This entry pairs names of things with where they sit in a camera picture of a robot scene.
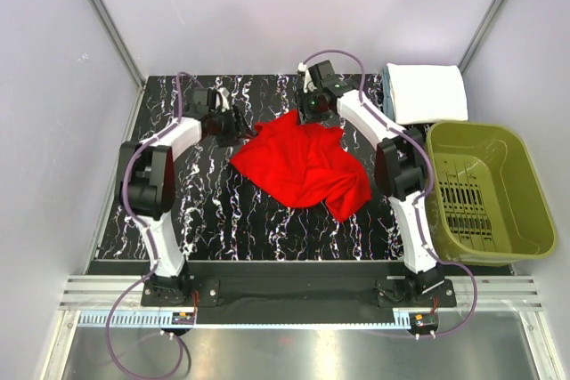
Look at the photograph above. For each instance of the olive green plastic basket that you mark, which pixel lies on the olive green plastic basket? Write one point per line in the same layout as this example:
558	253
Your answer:
487	206

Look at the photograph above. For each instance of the white slotted cable duct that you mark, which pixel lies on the white slotted cable duct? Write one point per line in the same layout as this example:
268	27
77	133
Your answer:
256	320

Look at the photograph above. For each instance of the white folded t-shirt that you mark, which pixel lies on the white folded t-shirt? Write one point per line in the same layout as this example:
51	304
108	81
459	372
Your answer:
426	94

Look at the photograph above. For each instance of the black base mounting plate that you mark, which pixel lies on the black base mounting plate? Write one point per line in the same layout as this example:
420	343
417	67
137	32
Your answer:
387	284

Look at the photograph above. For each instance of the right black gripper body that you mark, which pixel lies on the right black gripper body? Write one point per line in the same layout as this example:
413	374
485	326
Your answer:
309	109

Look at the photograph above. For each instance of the aluminium corner post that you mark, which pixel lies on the aluminium corner post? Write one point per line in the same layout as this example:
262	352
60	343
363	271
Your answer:
110	28
485	25

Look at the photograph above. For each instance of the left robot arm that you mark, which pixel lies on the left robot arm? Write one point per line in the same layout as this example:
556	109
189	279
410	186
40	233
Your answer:
145	188

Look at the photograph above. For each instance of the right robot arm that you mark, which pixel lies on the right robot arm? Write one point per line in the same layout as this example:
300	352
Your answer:
402	172

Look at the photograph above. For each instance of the left aluminium corner post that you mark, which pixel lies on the left aluminium corner post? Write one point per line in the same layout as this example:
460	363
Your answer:
110	28

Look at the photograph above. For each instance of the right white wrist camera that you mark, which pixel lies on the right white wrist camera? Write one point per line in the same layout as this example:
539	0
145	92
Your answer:
316	77

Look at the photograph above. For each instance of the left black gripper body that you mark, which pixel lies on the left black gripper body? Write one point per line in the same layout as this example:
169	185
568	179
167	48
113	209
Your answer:
225	130

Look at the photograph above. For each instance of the right aluminium corner post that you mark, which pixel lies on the right aluminium corner post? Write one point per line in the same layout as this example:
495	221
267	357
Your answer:
485	25

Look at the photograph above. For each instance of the red t-shirt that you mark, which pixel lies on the red t-shirt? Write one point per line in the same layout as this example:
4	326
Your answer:
303	165

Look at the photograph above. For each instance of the light blue folded t-shirt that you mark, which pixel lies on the light blue folded t-shirt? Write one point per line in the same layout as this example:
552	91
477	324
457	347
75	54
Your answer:
387	103

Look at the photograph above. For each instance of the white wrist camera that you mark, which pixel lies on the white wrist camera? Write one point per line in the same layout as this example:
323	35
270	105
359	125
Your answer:
316	77
208	100

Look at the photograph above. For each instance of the aluminium frame rail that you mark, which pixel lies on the aluminium frame rail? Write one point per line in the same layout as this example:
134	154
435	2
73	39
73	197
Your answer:
495	293

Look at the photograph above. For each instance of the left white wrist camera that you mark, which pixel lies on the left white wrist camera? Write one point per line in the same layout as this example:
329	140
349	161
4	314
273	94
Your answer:
208	100

